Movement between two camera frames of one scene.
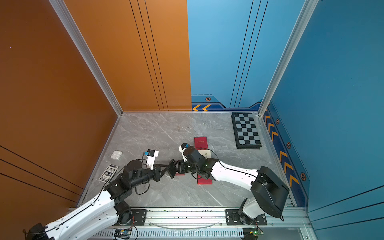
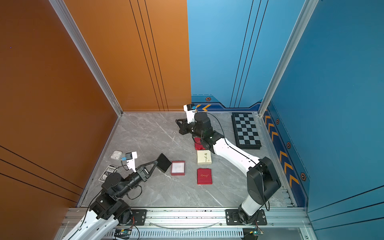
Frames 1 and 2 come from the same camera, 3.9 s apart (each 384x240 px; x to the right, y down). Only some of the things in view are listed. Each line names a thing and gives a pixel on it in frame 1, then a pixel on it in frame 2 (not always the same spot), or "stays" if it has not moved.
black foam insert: x=172 y=169 to x=163 y=163
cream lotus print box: x=206 y=153 stays
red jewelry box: x=201 y=181 stays
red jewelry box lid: x=200 y=143 stays
